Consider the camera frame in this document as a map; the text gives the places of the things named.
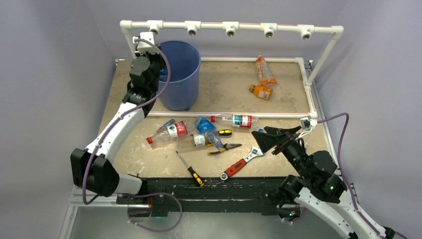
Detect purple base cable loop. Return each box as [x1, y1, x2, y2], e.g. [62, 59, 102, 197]
[126, 193, 183, 233]

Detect tall orange bottle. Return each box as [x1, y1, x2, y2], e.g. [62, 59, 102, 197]
[255, 55, 277, 87]

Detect white PVC pipe frame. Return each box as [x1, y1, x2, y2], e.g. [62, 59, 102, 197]
[119, 20, 344, 119]

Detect red label clear bottle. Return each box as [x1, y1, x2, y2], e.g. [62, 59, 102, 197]
[211, 114, 259, 129]

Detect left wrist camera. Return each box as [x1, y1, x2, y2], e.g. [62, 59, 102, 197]
[132, 31, 159, 55]

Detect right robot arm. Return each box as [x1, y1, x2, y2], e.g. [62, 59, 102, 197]
[252, 126, 396, 239]

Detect red adjustable wrench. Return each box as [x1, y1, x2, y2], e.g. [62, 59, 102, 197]
[220, 146, 265, 181]

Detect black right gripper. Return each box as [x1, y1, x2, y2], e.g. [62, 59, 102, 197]
[251, 125, 310, 178]

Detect blue plastic bin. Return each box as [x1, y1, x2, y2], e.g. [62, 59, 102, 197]
[159, 40, 202, 111]

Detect yellow black screwdriver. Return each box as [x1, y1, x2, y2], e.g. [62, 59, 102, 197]
[176, 151, 205, 187]

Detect short orange juice bottle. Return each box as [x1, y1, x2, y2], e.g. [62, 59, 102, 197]
[249, 84, 273, 100]

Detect red cap crushed bottle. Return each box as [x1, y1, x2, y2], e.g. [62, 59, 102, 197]
[146, 120, 195, 147]

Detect blue label crushed bottle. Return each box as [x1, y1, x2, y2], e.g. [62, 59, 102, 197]
[195, 116, 223, 150]

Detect yellow handle pliers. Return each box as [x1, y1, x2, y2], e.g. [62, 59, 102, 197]
[208, 129, 242, 155]

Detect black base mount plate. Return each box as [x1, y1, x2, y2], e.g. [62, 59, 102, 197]
[116, 176, 285, 217]

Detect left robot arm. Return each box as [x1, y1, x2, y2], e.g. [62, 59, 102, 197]
[70, 53, 169, 205]

